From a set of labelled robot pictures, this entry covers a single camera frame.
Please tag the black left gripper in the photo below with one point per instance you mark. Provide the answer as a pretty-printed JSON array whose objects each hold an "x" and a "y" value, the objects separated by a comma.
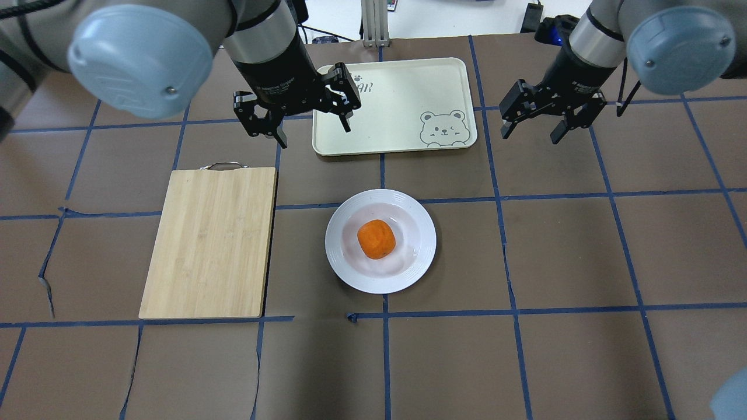
[{"x": 273, "y": 69}]

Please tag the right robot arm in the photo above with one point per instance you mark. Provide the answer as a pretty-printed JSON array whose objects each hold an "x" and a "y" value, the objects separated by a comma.
[{"x": 673, "y": 46}]

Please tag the white round plate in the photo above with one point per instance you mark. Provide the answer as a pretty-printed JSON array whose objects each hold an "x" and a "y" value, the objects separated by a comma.
[{"x": 413, "y": 255}]

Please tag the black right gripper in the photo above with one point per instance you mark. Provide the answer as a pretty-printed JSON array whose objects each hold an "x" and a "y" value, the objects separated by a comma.
[{"x": 571, "y": 74}]

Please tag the bamboo cutting board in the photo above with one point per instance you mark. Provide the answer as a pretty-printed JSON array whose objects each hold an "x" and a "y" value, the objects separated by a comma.
[{"x": 211, "y": 252}]

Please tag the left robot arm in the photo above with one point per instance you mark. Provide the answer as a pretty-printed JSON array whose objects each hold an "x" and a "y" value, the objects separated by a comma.
[{"x": 150, "y": 58}]

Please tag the aluminium frame post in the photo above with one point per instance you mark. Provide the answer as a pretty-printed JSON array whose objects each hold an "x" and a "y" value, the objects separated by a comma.
[{"x": 375, "y": 23}]

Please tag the black power adapter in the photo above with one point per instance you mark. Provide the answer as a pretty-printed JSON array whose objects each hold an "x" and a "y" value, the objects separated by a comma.
[{"x": 532, "y": 18}]

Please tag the orange fruit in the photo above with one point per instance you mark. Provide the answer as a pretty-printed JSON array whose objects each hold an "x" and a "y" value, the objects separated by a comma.
[{"x": 376, "y": 239}]

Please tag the cream bear tray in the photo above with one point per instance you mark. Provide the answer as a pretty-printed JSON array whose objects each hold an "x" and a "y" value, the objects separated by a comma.
[{"x": 407, "y": 105}]

